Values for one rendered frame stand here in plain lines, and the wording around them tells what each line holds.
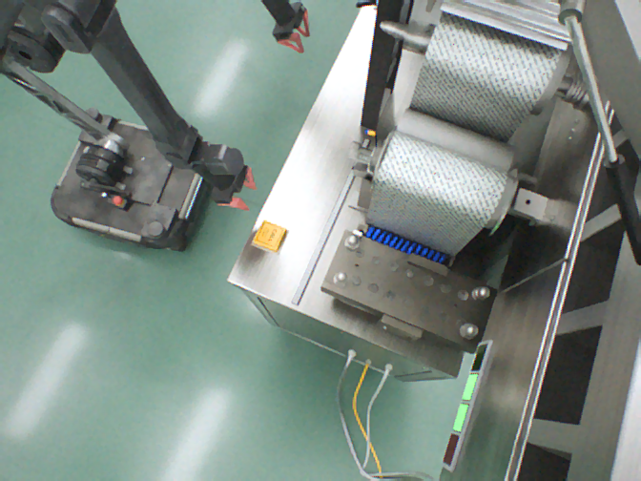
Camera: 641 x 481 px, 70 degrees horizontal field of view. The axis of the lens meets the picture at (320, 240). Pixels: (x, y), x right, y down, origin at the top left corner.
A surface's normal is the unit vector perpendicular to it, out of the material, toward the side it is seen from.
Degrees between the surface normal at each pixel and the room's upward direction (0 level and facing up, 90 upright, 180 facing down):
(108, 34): 86
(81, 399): 0
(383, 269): 0
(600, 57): 90
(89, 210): 0
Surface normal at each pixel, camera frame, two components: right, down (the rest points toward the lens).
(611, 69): -0.39, 0.88
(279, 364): 0.00, -0.31
